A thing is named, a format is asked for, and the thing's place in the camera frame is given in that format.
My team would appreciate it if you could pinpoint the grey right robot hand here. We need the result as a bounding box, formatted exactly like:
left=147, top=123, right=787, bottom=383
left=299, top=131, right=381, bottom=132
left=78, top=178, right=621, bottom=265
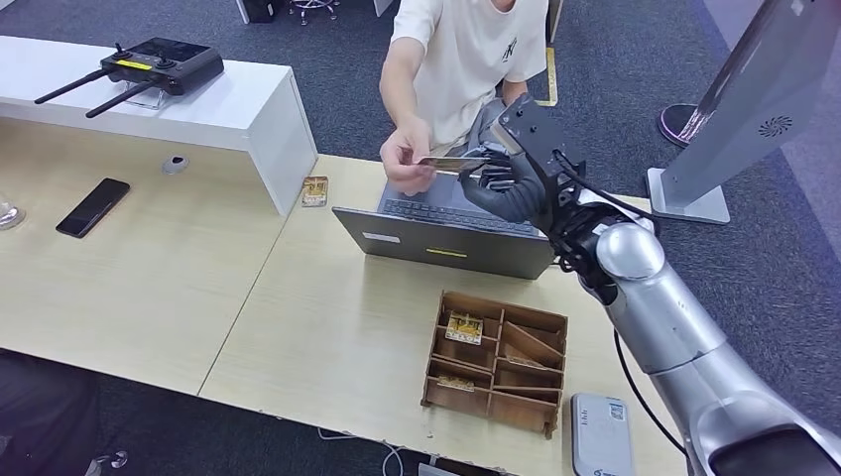
left=458, top=147, right=551, bottom=225

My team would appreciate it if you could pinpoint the person's right hand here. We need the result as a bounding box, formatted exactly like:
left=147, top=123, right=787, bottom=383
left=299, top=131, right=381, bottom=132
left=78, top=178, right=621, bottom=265
left=379, top=114, right=436, bottom=197

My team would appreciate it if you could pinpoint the brown ID card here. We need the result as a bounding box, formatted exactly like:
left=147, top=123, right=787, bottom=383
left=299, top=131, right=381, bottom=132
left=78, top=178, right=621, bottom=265
left=418, top=155, right=492, bottom=175

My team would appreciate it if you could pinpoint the person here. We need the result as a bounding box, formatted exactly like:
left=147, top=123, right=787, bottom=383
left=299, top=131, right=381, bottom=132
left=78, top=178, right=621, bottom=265
left=379, top=0, right=549, bottom=197

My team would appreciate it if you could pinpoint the white card reader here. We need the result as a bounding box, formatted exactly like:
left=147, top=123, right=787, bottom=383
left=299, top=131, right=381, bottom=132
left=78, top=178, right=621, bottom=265
left=569, top=392, right=638, bottom=476

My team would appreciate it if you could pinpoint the grey laptop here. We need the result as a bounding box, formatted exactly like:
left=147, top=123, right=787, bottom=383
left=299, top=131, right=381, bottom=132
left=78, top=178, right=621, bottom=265
left=330, top=172, right=556, bottom=282

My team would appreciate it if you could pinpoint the white counter shelf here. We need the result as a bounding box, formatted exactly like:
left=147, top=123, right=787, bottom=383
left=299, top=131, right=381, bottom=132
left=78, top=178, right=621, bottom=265
left=0, top=36, right=319, bottom=218

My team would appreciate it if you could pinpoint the round stanchion base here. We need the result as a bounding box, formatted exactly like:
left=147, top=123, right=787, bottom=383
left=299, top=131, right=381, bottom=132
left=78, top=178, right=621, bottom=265
left=658, top=103, right=701, bottom=149

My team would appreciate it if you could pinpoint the black box on floor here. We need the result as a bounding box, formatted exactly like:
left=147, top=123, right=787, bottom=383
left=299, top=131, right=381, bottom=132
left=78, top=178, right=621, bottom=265
left=235, top=0, right=281, bottom=26

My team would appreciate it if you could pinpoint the wooden compartment box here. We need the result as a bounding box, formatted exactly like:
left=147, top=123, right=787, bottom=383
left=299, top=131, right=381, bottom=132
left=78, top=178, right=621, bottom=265
left=420, top=291, right=569, bottom=440

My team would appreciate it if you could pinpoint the silver kiosk stand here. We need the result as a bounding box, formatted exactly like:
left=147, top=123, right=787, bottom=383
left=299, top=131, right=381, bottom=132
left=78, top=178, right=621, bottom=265
left=646, top=0, right=841, bottom=226

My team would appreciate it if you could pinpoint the clear acrylic stand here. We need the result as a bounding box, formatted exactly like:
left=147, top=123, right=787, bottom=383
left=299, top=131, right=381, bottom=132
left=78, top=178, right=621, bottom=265
left=124, top=85, right=170, bottom=112

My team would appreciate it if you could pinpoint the black remote controller with antennas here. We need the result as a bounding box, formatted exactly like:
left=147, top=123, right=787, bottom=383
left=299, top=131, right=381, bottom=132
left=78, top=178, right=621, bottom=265
left=34, top=37, right=225, bottom=120

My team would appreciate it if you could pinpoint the black smartphone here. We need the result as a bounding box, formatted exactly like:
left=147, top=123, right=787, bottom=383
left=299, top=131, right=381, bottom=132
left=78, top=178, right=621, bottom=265
left=56, top=178, right=132, bottom=239

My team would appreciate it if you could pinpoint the clear glass object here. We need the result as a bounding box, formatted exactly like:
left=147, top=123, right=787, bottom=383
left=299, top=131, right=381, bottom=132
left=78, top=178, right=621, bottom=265
left=0, top=193, right=28, bottom=231

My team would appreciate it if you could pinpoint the dark chair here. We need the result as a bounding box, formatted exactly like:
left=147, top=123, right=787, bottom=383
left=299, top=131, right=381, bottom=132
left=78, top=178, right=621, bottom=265
left=0, top=348, right=100, bottom=476

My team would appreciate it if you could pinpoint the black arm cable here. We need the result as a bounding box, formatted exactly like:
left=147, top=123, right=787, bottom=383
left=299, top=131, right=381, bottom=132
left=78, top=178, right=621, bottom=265
left=612, top=328, right=688, bottom=456

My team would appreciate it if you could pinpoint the white cable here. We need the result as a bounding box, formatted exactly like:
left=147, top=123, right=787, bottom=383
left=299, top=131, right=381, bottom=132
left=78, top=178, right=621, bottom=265
left=316, top=427, right=406, bottom=476

